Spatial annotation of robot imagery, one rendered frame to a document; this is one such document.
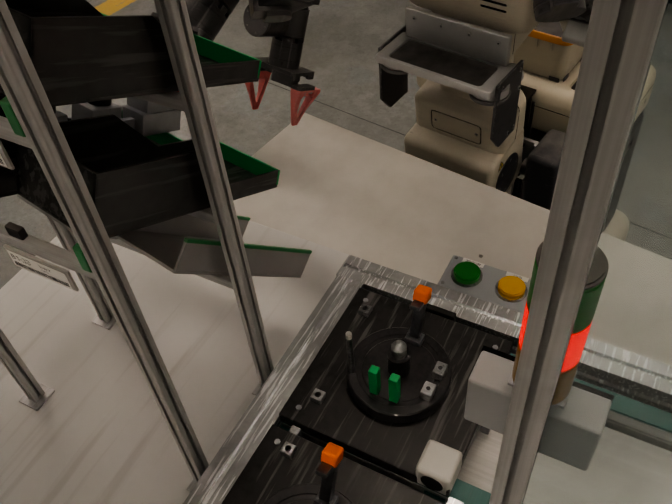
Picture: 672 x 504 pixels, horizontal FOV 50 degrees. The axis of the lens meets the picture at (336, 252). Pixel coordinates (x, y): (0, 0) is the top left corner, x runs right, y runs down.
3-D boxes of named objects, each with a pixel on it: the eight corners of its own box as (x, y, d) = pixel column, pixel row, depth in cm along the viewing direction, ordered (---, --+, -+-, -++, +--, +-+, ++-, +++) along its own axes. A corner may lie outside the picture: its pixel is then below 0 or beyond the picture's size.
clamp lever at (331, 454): (322, 488, 84) (329, 439, 80) (337, 496, 83) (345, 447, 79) (307, 509, 81) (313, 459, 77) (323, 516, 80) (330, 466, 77)
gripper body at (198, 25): (194, 41, 89) (226, -7, 90) (143, 22, 94) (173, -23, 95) (221, 70, 95) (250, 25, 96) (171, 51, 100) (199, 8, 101)
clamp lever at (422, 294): (410, 329, 98) (419, 282, 95) (424, 334, 98) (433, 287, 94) (400, 342, 96) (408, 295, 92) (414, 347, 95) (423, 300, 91)
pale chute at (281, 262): (238, 242, 113) (248, 216, 113) (301, 278, 107) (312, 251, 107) (102, 229, 89) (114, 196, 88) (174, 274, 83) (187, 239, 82)
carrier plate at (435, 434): (360, 294, 109) (359, 285, 108) (512, 350, 100) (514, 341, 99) (280, 421, 95) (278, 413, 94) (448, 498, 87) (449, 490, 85)
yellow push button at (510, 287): (502, 280, 109) (503, 271, 107) (527, 288, 107) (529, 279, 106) (493, 298, 107) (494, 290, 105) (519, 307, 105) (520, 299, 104)
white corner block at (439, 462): (428, 452, 91) (429, 436, 88) (462, 466, 89) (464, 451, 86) (413, 483, 88) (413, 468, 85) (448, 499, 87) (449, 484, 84)
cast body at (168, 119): (159, 120, 100) (161, 71, 96) (180, 130, 97) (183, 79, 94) (108, 129, 93) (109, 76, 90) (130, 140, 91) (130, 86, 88)
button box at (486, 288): (451, 278, 117) (453, 252, 112) (580, 321, 109) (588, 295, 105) (435, 308, 113) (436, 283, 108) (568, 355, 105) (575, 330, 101)
